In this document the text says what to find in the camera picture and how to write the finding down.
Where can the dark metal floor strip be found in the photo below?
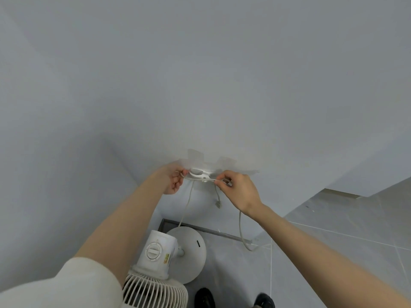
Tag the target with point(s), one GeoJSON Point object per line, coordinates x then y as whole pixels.
{"type": "Point", "coordinates": [218, 233]}

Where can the clear plastic film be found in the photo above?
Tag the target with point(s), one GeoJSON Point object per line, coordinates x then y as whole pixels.
{"type": "Point", "coordinates": [224, 163]}

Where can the person's right hand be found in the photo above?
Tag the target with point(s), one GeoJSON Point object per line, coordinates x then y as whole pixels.
{"type": "Point", "coordinates": [244, 194]}

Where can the white wall socket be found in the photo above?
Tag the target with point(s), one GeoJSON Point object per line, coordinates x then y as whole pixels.
{"type": "Point", "coordinates": [199, 175]}

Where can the person's left thumb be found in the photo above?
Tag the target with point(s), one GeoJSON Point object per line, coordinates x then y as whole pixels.
{"type": "Point", "coordinates": [183, 172]}

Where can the black shoe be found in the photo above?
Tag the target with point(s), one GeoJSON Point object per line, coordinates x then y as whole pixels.
{"type": "Point", "coordinates": [204, 298]}
{"type": "Point", "coordinates": [264, 301]}

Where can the person's right thumb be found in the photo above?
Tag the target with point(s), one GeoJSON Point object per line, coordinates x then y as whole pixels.
{"type": "Point", "coordinates": [222, 184]}

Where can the white sleeve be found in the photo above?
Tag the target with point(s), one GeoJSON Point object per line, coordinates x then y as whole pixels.
{"type": "Point", "coordinates": [64, 285]}

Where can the white standing fan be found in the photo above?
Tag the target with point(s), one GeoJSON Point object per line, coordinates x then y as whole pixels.
{"type": "Point", "coordinates": [157, 253]}

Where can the person's left forearm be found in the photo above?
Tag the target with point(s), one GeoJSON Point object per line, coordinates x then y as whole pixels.
{"type": "Point", "coordinates": [128, 221]}

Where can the person's right forearm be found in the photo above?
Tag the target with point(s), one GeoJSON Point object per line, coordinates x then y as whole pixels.
{"type": "Point", "coordinates": [321, 256]}

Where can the person's left hand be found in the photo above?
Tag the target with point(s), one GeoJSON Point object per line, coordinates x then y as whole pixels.
{"type": "Point", "coordinates": [170, 179]}

